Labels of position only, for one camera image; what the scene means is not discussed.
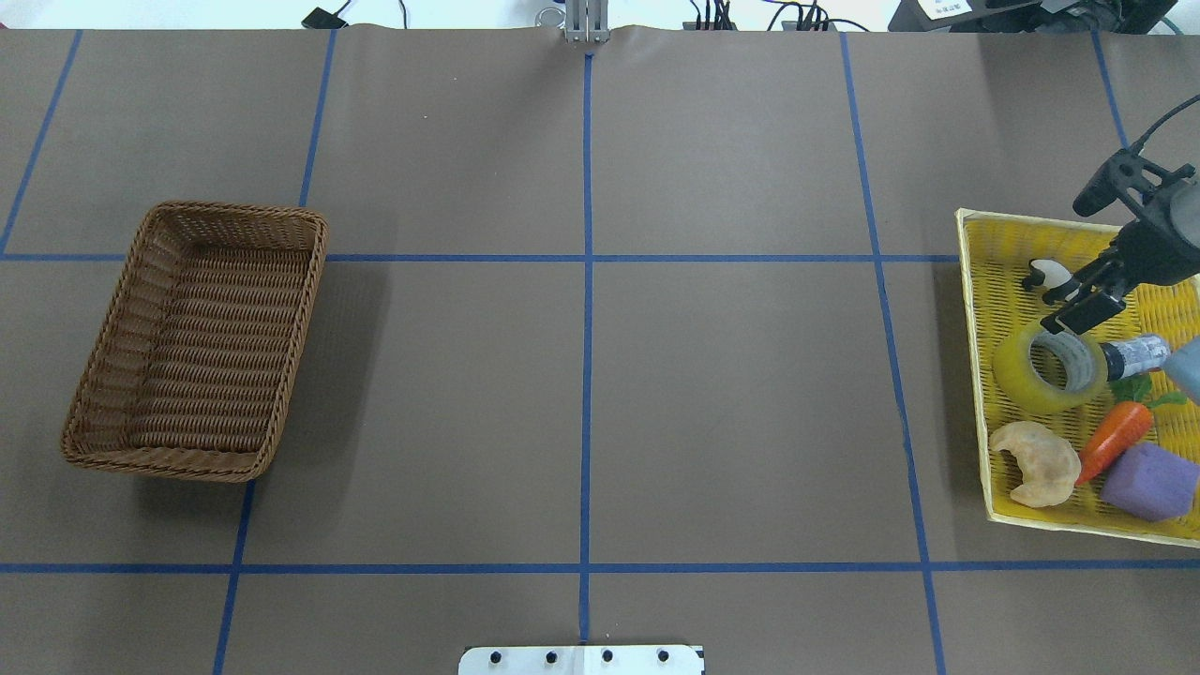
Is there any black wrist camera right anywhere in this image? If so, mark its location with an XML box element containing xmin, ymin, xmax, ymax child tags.
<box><xmin>1072</xmin><ymin>149</ymin><xmax>1196</xmax><ymax>219</ymax></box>

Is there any toy croissant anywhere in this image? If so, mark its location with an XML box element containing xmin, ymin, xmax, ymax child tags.
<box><xmin>986</xmin><ymin>420</ymin><xmax>1082</xmax><ymax>508</ymax></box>

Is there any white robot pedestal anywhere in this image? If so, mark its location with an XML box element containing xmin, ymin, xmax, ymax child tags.
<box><xmin>457</xmin><ymin>644</ymin><xmax>707</xmax><ymax>674</ymax></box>

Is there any purple foam block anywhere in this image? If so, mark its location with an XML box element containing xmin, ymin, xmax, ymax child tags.
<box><xmin>1099</xmin><ymin>442</ymin><xmax>1199</xmax><ymax>522</ymax></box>

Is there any brown wicker basket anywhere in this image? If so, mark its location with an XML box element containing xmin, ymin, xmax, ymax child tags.
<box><xmin>60</xmin><ymin>201</ymin><xmax>329</xmax><ymax>484</ymax></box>

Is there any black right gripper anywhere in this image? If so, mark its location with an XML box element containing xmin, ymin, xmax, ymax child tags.
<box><xmin>1040</xmin><ymin>179</ymin><xmax>1199</xmax><ymax>335</ymax></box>

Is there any yellow plastic basket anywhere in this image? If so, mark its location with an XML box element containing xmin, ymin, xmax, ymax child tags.
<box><xmin>955</xmin><ymin>208</ymin><xmax>1199</xmax><ymax>548</ymax></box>

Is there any orange toy carrot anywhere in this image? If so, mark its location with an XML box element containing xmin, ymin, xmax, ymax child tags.
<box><xmin>1075</xmin><ymin>401</ymin><xmax>1153</xmax><ymax>486</ymax></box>

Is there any yellow tape roll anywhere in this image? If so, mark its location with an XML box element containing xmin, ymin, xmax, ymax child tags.
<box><xmin>992</xmin><ymin>321</ymin><xmax>1106</xmax><ymax>414</ymax></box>

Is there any toy panda figure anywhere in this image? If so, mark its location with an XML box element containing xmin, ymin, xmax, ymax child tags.
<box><xmin>1020</xmin><ymin>258</ymin><xmax>1081</xmax><ymax>305</ymax></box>

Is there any small printed bottle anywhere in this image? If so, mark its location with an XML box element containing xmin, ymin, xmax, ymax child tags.
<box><xmin>1099</xmin><ymin>333</ymin><xmax>1172</xmax><ymax>382</ymax></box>

